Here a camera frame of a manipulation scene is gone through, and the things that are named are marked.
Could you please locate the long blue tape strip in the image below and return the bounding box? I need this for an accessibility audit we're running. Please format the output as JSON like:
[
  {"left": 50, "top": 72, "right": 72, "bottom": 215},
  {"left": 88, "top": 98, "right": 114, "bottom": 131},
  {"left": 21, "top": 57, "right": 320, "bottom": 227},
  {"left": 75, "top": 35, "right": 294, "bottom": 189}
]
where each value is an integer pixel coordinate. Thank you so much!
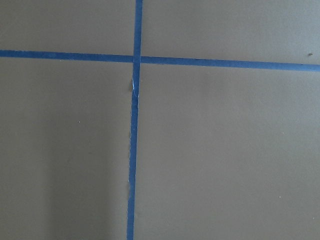
[{"left": 126, "top": 0, "right": 143, "bottom": 240}]

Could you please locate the crossing blue tape strip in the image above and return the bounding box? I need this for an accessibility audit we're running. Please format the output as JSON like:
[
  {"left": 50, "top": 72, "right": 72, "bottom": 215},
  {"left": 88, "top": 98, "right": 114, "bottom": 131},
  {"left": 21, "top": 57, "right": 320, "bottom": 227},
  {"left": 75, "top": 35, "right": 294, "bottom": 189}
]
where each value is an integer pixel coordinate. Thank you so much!
[{"left": 0, "top": 49, "right": 320, "bottom": 72}]

